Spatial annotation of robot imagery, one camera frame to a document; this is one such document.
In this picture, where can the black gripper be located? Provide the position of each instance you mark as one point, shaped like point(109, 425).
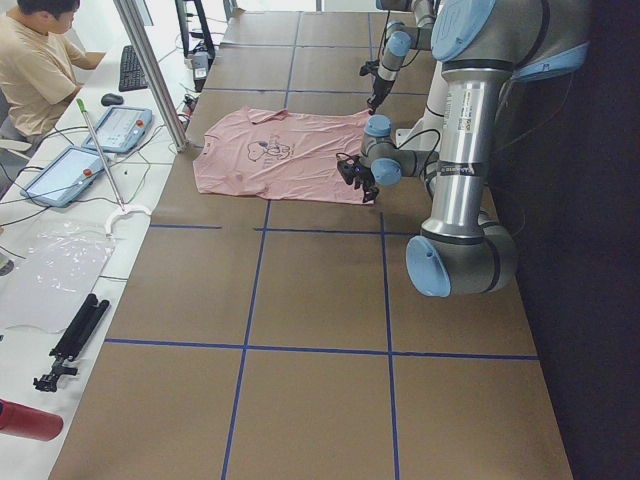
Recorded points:
point(380, 88)
point(365, 180)

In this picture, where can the pink Snoopy t-shirt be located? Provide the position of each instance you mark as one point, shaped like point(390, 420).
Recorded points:
point(279, 155)

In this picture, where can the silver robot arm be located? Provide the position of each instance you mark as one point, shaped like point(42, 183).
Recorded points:
point(397, 40)
point(478, 47)

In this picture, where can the black box with label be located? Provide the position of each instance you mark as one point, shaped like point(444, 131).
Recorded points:
point(200, 65)

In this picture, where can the black keyboard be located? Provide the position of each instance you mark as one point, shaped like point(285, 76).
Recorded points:
point(131, 74)

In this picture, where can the long reacher stick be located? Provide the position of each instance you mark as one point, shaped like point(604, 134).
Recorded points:
point(123, 208)

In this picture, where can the far blue teach pendant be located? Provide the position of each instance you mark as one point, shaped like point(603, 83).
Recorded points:
point(121, 128)

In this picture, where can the blue teach pendant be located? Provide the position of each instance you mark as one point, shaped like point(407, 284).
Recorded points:
point(121, 128)
point(65, 178)

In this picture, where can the black computer mouse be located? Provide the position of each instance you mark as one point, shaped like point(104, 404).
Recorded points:
point(111, 99)

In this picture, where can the near blue teach pendant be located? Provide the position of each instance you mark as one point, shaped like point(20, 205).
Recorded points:
point(65, 178)

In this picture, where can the black folded tripod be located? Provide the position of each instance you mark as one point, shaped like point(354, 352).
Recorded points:
point(72, 342)

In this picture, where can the clear plastic bag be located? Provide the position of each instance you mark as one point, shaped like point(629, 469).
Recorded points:
point(47, 287)

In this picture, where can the seated person beige shirt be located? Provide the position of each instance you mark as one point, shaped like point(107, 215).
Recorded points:
point(38, 62)

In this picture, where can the red water bottle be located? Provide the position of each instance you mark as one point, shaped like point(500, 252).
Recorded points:
point(27, 422)

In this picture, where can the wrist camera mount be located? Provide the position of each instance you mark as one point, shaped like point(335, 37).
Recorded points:
point(347, 167)
point(369, 68)

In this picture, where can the white pedestal column base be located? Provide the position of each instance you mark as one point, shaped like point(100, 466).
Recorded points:
point(424, 134)

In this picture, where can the aluminium frame post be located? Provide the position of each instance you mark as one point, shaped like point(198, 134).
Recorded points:
point(135, 29)

